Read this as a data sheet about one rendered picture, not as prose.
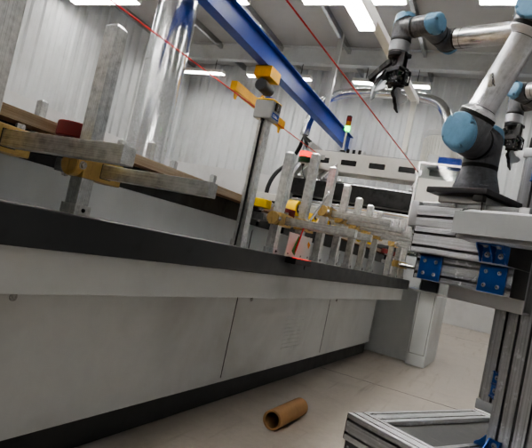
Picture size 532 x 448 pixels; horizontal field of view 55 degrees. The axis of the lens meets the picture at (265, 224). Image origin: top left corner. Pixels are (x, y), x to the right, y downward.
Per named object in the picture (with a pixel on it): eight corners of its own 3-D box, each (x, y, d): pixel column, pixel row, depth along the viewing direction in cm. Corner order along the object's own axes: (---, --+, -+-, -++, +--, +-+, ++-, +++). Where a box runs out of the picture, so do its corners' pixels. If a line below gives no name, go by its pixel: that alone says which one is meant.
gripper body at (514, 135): (514, 147, 233) (519, 121, 233) (496, 148, 240) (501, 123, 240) (522, 152, 237) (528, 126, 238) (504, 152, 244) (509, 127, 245)
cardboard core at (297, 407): (309, 400, 233) (282, 413, 206) (305, 418, 233) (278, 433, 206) (293, 395, 237) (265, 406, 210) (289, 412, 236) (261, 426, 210)
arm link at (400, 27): (411, 7, 185) (391, 12, 191) (405, 36, 185) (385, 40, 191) (422, 17, 190) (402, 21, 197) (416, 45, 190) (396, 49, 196)
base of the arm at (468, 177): (507, 200, 172) (512, 172, 172) (482, 190, 163) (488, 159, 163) (466, 198, 184) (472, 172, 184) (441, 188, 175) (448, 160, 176)
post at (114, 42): (80, 239, 113) (129, 28, 115) (67, 237, 110) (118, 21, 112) (69, 236, 114) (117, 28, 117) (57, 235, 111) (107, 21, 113)
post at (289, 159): (272, 272, 202) (297, 153, 204) (267, 272, 199) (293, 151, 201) (264, 270, 203) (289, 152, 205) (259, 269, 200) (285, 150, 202)
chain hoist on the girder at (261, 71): (273, 107, 740) (281, 75, 742) (265, 99, 709) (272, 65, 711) (258, 106, 751) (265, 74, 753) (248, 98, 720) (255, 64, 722)
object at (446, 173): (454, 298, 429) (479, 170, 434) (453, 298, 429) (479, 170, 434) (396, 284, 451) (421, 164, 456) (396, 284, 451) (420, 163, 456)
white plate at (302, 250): (308, 260, 231) (313, 238, 232) (285, 256, 208) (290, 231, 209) (307, 260, 232) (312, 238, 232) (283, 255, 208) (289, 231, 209)
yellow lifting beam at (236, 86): (282, 134, 805) (287, 115, 806) (234, 96, 650) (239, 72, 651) (277, 134, 808) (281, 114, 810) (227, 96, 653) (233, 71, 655)
